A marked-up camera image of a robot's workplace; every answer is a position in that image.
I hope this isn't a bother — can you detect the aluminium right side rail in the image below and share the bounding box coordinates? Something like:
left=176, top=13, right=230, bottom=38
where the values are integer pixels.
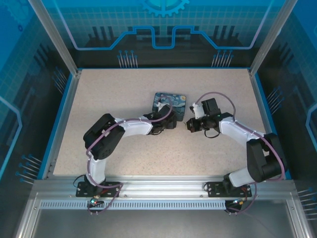
left=249, top=70, right=285, bottom=179

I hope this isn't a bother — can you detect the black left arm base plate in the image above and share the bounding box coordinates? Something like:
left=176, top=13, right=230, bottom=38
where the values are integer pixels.
left=75, top=180, right=122, bottom=199

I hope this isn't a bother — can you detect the aluminium left side rail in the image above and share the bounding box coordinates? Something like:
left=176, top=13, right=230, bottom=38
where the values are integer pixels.
left=41, top=70, right=83, bottom=180

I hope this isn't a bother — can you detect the aluminium right frame post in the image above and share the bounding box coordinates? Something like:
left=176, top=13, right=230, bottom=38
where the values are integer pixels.
left=249, top=0, right=292, bottom=76

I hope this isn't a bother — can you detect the aluminium mounting rail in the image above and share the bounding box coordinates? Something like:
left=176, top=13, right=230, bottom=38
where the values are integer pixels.
left=32, top=174, right=298, bottom=200

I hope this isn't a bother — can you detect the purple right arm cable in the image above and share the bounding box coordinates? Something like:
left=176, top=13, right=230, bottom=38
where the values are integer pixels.
left=195, top=91, right=285, bottom=217

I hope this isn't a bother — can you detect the aluminium left frame post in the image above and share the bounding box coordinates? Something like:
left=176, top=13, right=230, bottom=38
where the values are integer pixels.
left=28, top=0, right=83, bottom=76

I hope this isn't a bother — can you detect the slotted grey cable duct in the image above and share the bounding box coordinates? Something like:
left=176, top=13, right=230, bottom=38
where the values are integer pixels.
left=39, top=200, right=228, bottom=211

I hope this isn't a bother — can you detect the aluminium frame post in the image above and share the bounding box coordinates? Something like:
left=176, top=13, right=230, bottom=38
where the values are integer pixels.
left=28, top=0, right=83, bottom=76
left=249, top=0, right=292, bottom=76

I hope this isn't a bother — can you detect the starry night painted tin box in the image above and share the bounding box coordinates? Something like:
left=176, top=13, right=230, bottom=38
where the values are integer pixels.
left=150, top=92, right=188, bottom=119

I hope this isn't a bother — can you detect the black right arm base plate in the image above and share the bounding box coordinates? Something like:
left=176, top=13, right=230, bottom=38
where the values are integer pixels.
left=205, top=181, right=253, bottom=198

